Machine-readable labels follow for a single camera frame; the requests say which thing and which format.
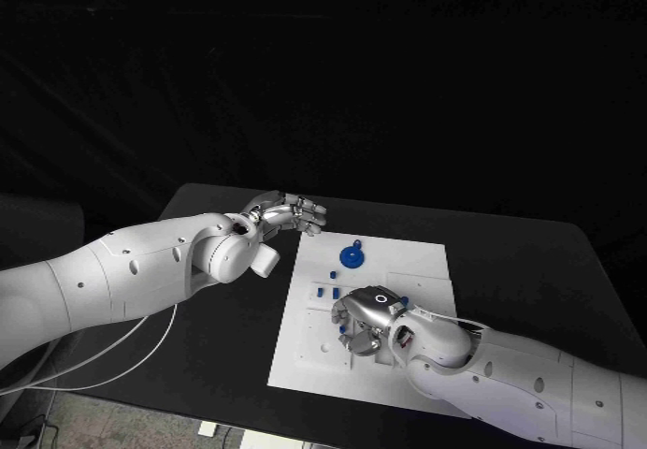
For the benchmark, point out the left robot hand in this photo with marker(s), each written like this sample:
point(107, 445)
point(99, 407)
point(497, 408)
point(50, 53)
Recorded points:
point(283, 212)

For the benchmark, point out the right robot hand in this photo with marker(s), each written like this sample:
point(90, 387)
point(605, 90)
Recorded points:
point(371, 305)

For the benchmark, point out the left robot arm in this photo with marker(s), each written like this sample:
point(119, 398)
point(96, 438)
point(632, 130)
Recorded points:
point(102, 280)

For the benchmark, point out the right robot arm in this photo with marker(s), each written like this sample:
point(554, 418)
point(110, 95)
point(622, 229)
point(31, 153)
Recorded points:
point(531, 386)

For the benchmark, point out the white task board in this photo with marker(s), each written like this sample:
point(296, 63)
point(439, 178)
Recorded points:
point(314, 368)

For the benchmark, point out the blue gear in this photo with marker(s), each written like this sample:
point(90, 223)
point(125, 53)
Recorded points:
point(352, 256)

